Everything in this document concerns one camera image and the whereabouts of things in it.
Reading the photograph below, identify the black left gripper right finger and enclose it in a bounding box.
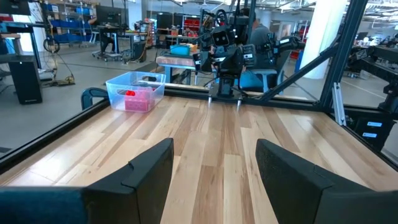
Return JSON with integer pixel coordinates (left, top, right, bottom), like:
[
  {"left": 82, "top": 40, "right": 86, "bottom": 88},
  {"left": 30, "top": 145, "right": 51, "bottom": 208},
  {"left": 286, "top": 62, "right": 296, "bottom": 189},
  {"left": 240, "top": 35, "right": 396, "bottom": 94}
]
[{"left": 255, "top": 138, "right": 374, "bottom": 224}]

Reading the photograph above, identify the yellow floor cable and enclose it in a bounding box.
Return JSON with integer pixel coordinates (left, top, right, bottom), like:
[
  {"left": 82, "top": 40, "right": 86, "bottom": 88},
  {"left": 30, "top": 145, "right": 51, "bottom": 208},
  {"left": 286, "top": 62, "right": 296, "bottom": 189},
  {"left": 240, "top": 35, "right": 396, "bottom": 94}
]
[{"left": 46, "top": 74, "right": 76, "bottom": 88}]

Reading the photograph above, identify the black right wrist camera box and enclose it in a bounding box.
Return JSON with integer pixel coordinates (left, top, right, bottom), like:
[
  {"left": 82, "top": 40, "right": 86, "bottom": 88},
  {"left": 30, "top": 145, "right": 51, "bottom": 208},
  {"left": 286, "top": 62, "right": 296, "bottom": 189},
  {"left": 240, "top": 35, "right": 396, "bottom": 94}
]
[{"left": 211, "top": 26, "right": 231, "bottom": 48}]

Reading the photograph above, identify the black computer tower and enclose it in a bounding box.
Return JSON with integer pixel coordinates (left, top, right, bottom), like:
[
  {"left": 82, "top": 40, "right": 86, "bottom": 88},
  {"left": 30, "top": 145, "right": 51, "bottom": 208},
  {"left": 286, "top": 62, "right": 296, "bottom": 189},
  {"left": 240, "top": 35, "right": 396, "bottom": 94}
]
[{"left": 7, "top": 55, "right": 44, "bottom": 105}]

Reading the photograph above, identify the silver angle bracket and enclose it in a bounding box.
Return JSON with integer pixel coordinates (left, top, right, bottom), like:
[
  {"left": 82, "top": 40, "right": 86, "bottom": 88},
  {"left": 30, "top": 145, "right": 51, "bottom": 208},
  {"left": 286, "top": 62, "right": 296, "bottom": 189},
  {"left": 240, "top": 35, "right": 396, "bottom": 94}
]
[{"left": 331, "top": 82, "right": 347, "bottom": 127}]

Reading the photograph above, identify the person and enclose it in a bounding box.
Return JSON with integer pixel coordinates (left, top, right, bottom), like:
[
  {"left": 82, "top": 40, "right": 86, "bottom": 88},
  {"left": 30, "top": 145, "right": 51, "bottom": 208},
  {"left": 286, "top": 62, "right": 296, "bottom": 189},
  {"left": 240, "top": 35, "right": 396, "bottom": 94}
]
[{"left": 241, "top": 6, "right": 276, "bottom": 71}]

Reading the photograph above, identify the teal plastic container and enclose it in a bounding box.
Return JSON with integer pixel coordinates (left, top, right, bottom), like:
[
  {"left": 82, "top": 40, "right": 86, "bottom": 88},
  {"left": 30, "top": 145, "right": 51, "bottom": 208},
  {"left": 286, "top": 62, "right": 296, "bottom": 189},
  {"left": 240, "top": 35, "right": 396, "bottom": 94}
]
[{"left": 170, "top": 44, "right": 191, "bottom": 57}]

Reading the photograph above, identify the black clamp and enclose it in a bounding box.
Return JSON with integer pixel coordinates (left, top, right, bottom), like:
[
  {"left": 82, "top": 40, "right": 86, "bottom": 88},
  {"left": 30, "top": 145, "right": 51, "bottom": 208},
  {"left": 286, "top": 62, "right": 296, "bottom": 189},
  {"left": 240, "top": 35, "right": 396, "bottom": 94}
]
[{"left": 80, "top": 87, "right": 109, "bottom": 110}]

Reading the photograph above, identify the black background machine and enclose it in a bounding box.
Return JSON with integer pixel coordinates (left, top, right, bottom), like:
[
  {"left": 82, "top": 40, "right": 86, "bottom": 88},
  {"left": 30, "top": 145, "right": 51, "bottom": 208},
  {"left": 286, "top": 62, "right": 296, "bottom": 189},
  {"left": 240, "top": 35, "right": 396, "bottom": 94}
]
[{"left": 348, "top": 43, "right": 398, "bottom": 113}]

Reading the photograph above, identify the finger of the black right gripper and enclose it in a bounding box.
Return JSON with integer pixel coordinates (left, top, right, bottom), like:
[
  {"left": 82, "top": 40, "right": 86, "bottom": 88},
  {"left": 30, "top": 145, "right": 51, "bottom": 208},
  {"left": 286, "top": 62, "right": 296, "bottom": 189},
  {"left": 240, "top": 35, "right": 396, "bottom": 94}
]
[{"left": 192, "top": 52, "right": 203, "bottom": 76}]

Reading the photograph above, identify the blue stool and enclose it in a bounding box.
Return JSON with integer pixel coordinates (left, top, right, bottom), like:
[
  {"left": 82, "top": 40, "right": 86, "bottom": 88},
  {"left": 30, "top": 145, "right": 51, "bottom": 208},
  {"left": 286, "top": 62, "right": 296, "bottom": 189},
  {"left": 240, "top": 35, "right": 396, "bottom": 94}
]
[{"left": 239, "top": 68, "right": 278, "bottom": 93}]

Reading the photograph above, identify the shelf with blue bins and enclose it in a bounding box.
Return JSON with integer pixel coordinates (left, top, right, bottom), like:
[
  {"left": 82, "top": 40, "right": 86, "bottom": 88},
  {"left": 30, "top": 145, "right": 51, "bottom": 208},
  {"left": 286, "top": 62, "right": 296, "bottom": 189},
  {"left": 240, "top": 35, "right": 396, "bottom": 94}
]
[{"left": 40, "top": 0, "right": 94, "bottom": 44}]

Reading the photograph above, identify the clear plastic bin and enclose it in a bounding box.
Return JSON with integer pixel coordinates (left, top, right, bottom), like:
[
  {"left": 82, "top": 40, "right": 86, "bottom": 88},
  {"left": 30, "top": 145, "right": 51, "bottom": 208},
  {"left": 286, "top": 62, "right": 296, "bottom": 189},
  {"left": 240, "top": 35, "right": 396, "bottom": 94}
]
[{"left": 105, "top": 71, "right": 167, "bottom": 113}]

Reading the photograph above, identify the white round column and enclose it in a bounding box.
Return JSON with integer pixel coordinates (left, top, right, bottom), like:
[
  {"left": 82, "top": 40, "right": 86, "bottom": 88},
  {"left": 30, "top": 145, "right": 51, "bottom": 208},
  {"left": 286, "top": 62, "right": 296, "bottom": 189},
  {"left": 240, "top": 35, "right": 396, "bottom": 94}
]
[{"left": 299, "top": 0, "right": 348, "bottom": 80}]

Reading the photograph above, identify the black aluminium table frame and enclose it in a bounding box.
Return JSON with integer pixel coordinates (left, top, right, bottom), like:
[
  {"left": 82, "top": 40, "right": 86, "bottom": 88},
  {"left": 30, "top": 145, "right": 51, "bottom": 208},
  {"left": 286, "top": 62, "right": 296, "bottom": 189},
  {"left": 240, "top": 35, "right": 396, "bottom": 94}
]
[{"left": 0, "top": 0, "right": 398, "bottom": 175}]

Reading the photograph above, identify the wooden top workbench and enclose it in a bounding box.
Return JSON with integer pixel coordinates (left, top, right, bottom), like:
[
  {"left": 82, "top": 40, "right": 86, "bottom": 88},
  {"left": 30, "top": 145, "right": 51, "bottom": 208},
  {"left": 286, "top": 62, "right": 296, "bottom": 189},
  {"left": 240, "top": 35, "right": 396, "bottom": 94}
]
[{"left": 155, "top": 55, "right": 200, "bottom": 85}]

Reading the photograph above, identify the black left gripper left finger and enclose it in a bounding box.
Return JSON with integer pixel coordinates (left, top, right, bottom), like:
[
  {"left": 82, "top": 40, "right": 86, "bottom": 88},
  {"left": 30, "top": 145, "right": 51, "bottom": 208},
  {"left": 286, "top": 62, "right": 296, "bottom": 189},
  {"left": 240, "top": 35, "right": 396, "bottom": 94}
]
[{"left": 82, "top": 138, "right": 175, "bottom": 224}]

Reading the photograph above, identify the black box with blue labels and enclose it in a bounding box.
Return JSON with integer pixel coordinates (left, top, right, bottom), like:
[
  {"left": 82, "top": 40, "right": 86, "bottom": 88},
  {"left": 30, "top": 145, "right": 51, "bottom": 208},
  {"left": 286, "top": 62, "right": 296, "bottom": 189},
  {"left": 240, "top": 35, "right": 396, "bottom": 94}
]
[{"left": 345, "top": 107, "right": 397, "bottom": 153}]

